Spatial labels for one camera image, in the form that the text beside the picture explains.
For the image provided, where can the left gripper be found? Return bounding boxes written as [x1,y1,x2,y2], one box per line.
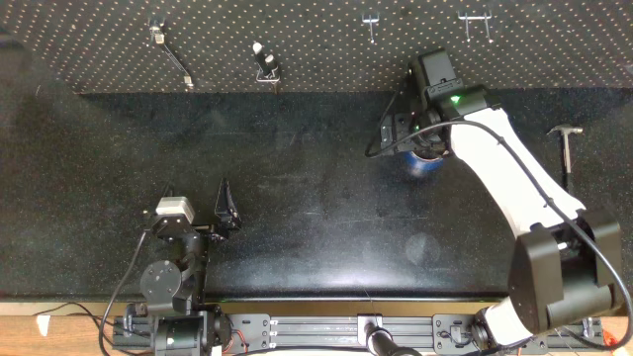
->
[144,177,242,242]

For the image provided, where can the wrench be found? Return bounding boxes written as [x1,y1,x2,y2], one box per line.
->
[151,28,195,91]

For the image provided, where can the black cable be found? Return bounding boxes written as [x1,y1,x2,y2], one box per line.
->
[97,229,149,356]
[364,91,633,353]

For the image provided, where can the black and white pliers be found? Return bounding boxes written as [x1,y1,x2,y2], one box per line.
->
[251,41,282,95]

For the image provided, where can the black pegboard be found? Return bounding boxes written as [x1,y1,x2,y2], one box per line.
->
[0,0,633,95]

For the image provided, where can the roll of blue tape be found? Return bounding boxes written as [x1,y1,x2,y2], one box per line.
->
[403,150,446,178]

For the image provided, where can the hammer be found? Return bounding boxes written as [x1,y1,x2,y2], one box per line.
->
[546,124,585,195]

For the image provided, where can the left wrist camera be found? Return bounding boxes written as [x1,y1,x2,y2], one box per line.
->
[154,195,196,224]

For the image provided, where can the mounting rail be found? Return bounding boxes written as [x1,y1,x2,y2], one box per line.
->
[112,311,605,356]

